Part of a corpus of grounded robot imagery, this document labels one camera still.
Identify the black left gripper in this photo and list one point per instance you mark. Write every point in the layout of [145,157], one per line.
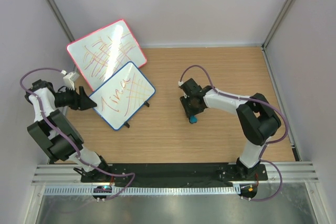
[81,102]

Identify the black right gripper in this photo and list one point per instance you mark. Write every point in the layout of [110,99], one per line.
[189,112]

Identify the blue whiteboard eraser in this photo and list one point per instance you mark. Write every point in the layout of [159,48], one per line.
[192,119]

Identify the blue framed whiteboard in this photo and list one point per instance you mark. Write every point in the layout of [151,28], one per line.
[120,97]

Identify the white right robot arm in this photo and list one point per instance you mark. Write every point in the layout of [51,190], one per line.
[259,121]

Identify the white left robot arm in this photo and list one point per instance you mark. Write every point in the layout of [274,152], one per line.
[56,136]

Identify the pink framed whiteboard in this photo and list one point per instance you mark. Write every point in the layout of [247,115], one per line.
[103,52]

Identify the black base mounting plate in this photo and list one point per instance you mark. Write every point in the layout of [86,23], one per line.
[184,175]

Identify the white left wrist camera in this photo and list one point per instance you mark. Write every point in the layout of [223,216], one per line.
[69,80]

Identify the aluminium frame rail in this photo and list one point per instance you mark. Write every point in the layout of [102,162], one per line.
[288,172]

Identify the white slotted cable duct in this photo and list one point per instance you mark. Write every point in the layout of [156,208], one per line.
[136,191]

